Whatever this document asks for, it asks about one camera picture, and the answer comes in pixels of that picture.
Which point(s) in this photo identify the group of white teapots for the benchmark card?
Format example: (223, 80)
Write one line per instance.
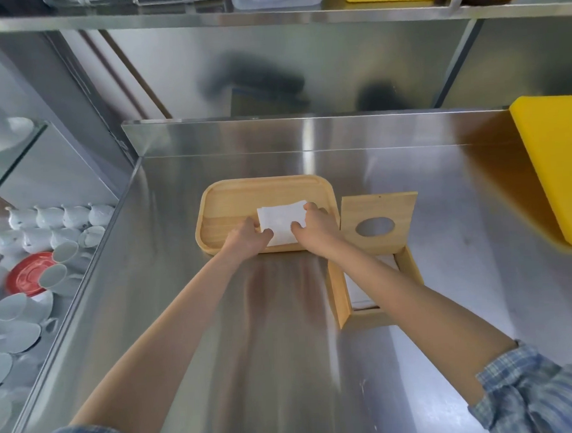
(49, 226)

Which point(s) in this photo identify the wooden tray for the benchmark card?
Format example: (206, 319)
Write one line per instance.
(227, 212)

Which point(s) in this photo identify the stainless steel shelf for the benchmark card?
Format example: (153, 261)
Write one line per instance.
(254, 17)

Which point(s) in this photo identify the wooden napkin box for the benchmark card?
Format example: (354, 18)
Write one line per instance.
(340, 297)

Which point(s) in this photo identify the person's right thumb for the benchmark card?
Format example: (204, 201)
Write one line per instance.
(298, 226)

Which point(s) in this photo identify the white paper napkin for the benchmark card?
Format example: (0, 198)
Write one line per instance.
(279, 223)

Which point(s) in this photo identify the red saucer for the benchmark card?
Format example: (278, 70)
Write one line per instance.
(26, 273)

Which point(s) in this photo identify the person's left thumb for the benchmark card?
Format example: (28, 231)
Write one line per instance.
(266, 233)

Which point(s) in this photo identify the person's right hand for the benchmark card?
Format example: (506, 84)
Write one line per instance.
(322, 233)

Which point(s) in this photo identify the yellow cutting board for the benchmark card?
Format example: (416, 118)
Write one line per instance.
(561, 163)

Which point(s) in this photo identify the glass shelf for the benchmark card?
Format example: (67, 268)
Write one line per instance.
(7, 173)

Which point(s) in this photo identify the wooden lid with round hole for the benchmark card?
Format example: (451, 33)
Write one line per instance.
(392, 207)

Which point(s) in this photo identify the pile of white saucers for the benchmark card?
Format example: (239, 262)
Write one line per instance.
(8, 337)

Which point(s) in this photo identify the person's left forearm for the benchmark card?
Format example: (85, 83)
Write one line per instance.
(163, 344)

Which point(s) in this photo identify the blue plaid right sleeve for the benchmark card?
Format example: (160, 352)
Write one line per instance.
(538, 391)

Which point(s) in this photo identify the person's left hand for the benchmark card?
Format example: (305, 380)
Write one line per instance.
(243, 240)

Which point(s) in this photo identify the person's right forearm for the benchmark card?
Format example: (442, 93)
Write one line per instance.
(408, 312)

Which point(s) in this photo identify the white cup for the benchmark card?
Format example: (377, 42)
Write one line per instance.
(65, 251)
(52, 275)
(92, 236)

